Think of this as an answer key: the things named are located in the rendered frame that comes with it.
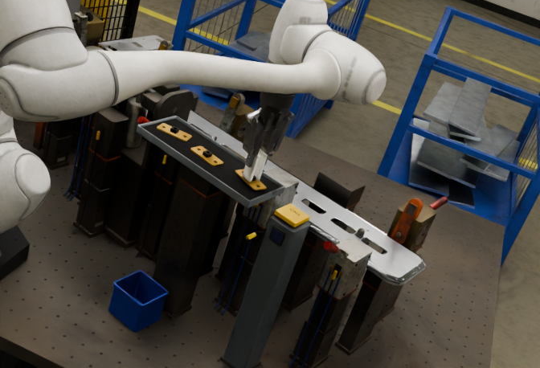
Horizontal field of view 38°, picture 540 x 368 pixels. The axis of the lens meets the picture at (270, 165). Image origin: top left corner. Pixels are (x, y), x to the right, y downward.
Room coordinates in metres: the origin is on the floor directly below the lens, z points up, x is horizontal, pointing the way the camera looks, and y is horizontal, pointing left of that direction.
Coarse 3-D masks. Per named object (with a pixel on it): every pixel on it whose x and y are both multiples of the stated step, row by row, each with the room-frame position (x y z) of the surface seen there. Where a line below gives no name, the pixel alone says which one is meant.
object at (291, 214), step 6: (288, 204) 1.56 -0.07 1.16; (276, 210) 1.52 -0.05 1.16; (282, 210) 1.52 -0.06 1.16; (288, 210) 1.53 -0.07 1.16; (294, 210) 1.54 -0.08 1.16; (300, 210) 1.55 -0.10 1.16; (282, 216) 1.50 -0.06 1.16; (288, 216) 1.51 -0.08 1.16; (294, 216) 1.51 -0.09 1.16; (300, 216) 1.52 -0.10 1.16; (306, 216) 1.53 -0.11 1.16; (288, 222) 1.49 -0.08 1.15; (294, 222) 1.49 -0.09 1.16; (300, 222) 1.50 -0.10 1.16
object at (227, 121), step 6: (234, 96) 2.21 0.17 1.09; (240, 96) 2.20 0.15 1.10; (234, 102) 2.20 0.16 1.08; (240, 102) 2.20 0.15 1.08; (228, 108) 2.20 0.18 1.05; (234, 108) 2.20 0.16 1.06; (240, 108) 2.21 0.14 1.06; (228, 114) 2.20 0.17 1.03; (234, 114) 2.19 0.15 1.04; (222, 120) 2.20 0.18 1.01; (228, 120) 2.19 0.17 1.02; (222, 126) 2.19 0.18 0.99; (228, 126) 2.18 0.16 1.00; (228, 132) 2.18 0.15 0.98
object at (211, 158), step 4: (192, 148) 1.67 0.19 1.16; (196, 148) 1.67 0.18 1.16; (200, 148) 1.68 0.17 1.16; (204, 148) 1.69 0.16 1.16; (196, 152) 1.65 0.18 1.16; (200, 152) 1.66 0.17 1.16; (204, 152) 1.65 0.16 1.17; (208, 152) 1.66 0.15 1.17; (200, 156) 1.64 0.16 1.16; (204, 156) 1.65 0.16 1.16; (208, 156) 1.65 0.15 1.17; (212, 156) 1.66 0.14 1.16; (204, 160) 1.63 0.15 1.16; (208, 160) 1.63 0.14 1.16; (212, 160) 1.64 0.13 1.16; (216, 160) 1.65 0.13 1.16; (220, 160) 1.65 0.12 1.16; (212, 164) 1.62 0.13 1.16; (216, 164) 1.63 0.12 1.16; (220, 164) 1.64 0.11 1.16
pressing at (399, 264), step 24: (96, 48) 2.45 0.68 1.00; (192, 120) 2.15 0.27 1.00; (240, 144) 2.10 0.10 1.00; (264, 168) 2.00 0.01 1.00; (312, 192) 1.95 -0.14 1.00; (312, 216) 1.82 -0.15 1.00; (336, 216) 1.86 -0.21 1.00; (336, 240) 1.73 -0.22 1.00; (360, 240) 1.78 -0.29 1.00; (384, 240) 1.82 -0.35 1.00; (384, 264) 1.70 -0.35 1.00; (408, 264) 1.74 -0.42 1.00
